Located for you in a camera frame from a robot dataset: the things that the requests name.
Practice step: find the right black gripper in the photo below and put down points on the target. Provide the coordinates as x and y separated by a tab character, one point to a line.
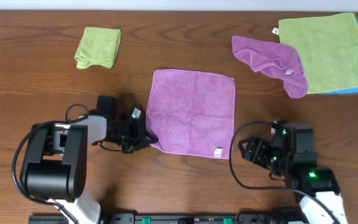
260	152

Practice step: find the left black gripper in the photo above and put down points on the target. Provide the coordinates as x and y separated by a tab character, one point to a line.
134	134

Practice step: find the purple cloth with label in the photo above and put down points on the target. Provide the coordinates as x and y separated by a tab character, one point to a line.
192	113

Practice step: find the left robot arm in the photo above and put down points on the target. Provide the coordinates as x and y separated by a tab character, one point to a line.
54	167

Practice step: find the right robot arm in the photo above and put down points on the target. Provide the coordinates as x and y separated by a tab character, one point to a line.
290	156

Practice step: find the folded green cloth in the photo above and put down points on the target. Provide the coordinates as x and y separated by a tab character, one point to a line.
98	46

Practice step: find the flat green cloth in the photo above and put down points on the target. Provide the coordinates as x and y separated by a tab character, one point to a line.
328	48

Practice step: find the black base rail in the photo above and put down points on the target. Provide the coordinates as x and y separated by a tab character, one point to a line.
127	218

